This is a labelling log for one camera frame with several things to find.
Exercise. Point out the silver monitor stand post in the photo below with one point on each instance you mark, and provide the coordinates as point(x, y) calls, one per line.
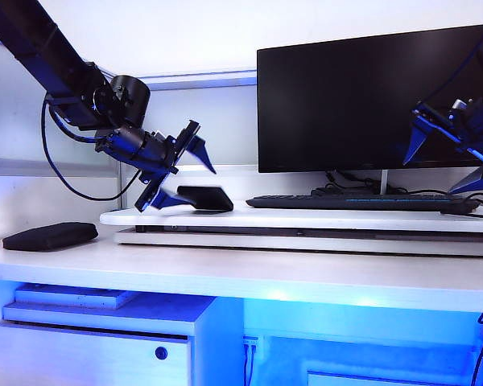
point(383, 184)

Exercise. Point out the white drawer cabinet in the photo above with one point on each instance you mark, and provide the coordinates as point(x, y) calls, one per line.
point(82, 356)

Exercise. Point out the black computer keyboard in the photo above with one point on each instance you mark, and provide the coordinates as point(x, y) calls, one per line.
point(326, 202)

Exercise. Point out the silver partition corner post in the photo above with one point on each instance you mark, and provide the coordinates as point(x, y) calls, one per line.
point(122, 189)

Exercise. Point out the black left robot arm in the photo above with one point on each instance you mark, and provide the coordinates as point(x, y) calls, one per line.
point(44, 48)

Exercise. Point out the black portable hard drive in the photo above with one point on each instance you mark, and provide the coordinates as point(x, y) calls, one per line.
point(207, 199)

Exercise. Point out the black computer monitor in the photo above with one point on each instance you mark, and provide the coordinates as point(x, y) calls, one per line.
point(346, 100)

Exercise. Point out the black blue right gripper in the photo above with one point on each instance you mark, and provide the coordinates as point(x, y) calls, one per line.
point(475, 124)

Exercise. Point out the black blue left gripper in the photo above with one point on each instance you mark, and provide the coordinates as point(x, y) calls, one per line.
point(145, 150)

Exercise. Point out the white wall socket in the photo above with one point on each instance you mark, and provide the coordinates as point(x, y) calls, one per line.
point(250, 342)

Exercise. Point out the white desk riser board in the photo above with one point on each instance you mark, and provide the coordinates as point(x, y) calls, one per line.
point(306, 219)

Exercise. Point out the frosted side partition panel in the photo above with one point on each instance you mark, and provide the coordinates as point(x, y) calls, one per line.
point(8, 120)

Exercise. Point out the flat white board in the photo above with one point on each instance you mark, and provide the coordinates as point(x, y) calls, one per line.
point(70, 295)

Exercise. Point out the black fabric pouch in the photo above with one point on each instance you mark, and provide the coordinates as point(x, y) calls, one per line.
point(50, 236)

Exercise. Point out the grey desk riser base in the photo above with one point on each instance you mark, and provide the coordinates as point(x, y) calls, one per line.
point(265, 241)

